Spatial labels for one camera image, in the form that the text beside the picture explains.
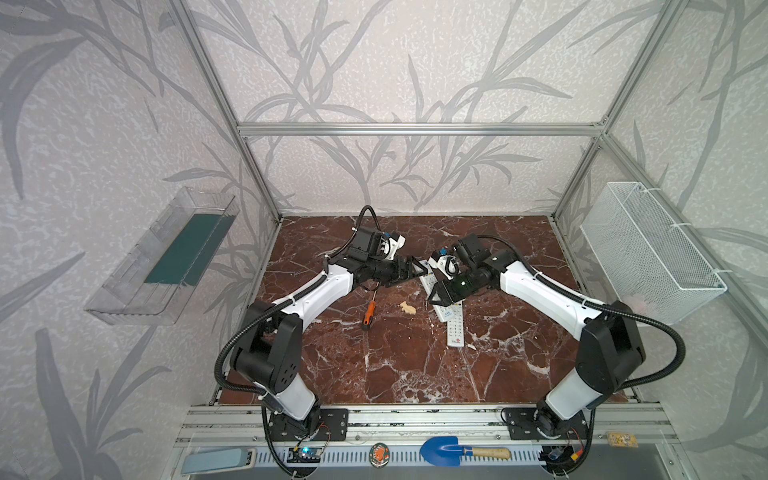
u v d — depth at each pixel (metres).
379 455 0.69
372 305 0.94
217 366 0.41
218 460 0.68
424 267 0.80
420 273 0.80
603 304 0.47
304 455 0.72
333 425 0.74
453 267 0.76
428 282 0.82
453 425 0.75
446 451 0.70
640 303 0.72
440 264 0.77
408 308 0.94
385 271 0.75
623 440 0.71
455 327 0.89
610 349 0.44
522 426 0.73
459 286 0.72
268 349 0.45
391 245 0.80
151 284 0.63
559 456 0.75
